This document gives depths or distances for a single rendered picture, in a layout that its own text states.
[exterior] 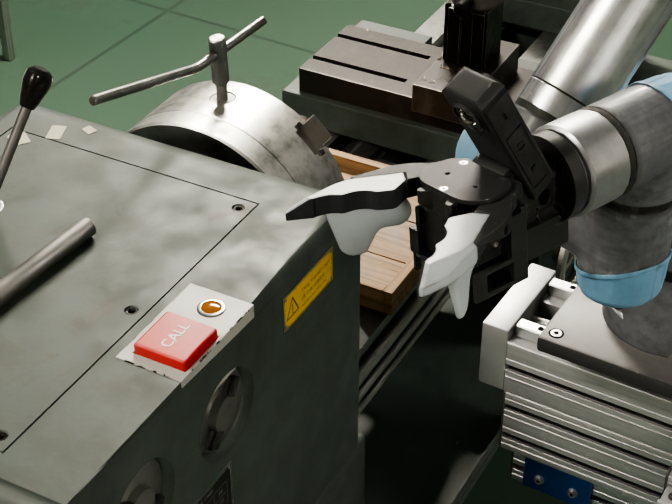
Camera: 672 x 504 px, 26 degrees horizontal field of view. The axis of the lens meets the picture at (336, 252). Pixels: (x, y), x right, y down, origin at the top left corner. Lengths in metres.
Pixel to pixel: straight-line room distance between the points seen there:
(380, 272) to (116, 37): 2.68
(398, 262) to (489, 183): 1.11
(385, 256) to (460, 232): 1.17
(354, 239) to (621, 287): 0.25
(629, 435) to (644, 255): 0.51
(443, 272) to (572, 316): 0.68
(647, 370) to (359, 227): 0.57
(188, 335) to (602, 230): 0.44
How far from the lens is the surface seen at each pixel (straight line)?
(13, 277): 1.51
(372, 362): 2.12
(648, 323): 1.58
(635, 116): 1.14
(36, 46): 4.69
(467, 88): 1.02
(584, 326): 1.62
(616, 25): 1.28
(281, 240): 1.56
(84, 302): 1.50
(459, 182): 1.05
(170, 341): 1.42
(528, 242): 1.10
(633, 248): 1.20
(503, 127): 1.02
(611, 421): 1.68
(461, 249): 0.97
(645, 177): 1.15
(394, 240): 2.20
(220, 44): 1.81
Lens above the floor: 2.17
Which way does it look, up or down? 36 degrees down
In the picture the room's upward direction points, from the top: straight up
